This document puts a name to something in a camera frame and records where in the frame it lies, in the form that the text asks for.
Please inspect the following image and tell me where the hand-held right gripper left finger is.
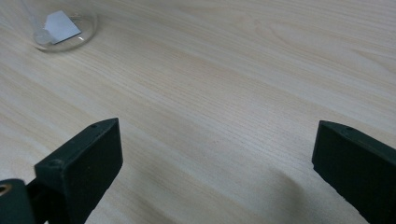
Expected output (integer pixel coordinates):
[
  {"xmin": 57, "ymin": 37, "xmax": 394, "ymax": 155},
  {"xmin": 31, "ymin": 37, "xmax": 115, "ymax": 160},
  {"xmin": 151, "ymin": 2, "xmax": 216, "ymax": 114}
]
[{"xmin": 34, "ymin": 117, "xmax": 124, "ymax": 224}]

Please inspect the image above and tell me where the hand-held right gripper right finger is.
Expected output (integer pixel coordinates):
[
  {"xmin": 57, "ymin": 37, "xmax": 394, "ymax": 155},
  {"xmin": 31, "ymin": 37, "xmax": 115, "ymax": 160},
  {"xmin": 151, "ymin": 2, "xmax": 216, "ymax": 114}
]
[{"xmin": 311, "ymin": 119, "xmax": 396, "ymax": 224}]

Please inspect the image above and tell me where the clear glass beaker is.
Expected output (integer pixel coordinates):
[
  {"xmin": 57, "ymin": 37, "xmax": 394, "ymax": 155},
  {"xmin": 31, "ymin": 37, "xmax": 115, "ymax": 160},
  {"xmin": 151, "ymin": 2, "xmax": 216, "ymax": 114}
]
[{"xmin": 20, "ymin": 0, "xmax": 99, "ymax": 52}]

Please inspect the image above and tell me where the white paper label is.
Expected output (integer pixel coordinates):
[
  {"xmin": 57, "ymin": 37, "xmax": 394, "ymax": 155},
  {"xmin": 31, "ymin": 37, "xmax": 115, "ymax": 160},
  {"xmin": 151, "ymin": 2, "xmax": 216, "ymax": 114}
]
[{"xmin": 44, "ymin": 9, "xmax": 82, "ymax": 45}]

